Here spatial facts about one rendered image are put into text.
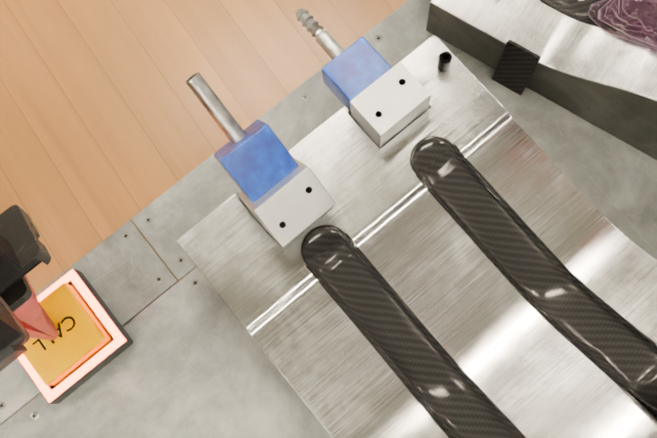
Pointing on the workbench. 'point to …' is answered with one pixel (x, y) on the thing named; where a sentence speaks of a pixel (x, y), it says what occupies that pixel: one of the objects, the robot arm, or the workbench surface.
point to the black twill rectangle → (515, 66)
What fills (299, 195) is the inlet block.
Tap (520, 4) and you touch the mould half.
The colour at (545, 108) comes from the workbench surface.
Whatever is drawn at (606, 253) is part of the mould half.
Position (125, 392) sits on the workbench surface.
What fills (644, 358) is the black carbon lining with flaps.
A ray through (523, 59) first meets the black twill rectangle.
